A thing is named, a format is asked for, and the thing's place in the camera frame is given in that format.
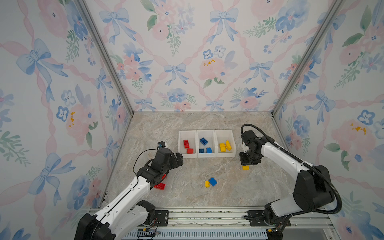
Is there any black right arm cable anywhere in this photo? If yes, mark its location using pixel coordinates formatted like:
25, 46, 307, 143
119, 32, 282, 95
240, 123, 343, 215

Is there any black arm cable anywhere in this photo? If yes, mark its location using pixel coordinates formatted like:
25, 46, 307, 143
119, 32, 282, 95
240, 123, 343, 215
132, 149, 158, 181

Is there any right white bin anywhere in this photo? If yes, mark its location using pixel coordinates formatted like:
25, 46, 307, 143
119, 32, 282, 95
214, 130, 236, 158

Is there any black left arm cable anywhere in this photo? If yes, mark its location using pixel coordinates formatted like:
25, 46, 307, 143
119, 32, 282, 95
132, 149, 158, 181

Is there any right corner aluminium post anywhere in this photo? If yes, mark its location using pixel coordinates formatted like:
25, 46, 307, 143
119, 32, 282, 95
271, 0, 345, 117

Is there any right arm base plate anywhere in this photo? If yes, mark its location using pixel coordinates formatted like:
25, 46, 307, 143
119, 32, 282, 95
244, 210, 286, 228

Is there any middle white bin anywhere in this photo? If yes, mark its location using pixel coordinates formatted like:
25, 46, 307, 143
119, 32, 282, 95
197, 130, 216, 158

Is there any white bin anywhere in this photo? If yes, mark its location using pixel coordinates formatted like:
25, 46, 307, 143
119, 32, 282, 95
178, 130, 198, 159
197, 130, 216, 158
214, 130, 236, 158

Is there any aluminium rail frame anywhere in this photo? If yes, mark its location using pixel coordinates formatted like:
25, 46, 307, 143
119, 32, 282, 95
121, 207, 341, 240

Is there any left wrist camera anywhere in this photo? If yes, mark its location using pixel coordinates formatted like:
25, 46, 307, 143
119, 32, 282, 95
158, 141, 166, 149

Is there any left white bin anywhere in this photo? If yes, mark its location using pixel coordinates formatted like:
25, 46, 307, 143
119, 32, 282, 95
178, 130, 198, 159

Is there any yellow rounded lego brick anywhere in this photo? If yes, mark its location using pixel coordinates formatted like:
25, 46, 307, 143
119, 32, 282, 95
219, 143, 227, 152

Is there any red rounded lego brick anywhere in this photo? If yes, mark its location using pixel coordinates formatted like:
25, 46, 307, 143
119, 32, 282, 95
183, 140, 190, 149

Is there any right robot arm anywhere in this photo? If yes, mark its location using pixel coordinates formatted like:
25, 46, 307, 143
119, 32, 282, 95
239, 130, 342, 227

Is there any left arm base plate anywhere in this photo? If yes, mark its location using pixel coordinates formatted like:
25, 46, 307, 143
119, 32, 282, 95
139, 210, 170, 228

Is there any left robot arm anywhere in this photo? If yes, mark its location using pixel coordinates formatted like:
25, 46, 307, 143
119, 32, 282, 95
74, 146, 184, 240

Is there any blue lego brick small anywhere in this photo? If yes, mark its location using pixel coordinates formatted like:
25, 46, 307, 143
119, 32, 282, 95
209, 178, 218, 187

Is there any corner aluminium post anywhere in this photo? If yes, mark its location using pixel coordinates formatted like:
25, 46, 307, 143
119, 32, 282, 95
271, 0, 345, 117
74, 0, 134, 117

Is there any left corner aluminium post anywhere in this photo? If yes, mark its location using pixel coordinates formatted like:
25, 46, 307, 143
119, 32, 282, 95
74, 0, 134, 117

